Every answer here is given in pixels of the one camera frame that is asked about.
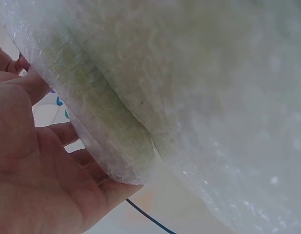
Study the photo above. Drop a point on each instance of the person's left hand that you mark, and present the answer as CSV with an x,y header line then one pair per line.
x,y
36,170

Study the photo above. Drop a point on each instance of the person's left thumb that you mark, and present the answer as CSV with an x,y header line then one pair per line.
x,y
34,85

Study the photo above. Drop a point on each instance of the clear bubble wrap bundle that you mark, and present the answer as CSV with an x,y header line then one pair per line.
x,y
179,97

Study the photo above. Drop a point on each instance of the person's right fingers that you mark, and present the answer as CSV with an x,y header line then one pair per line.
x,y
9,62

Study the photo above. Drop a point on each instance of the person's right hand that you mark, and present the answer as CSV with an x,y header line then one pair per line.
x,y
5,59

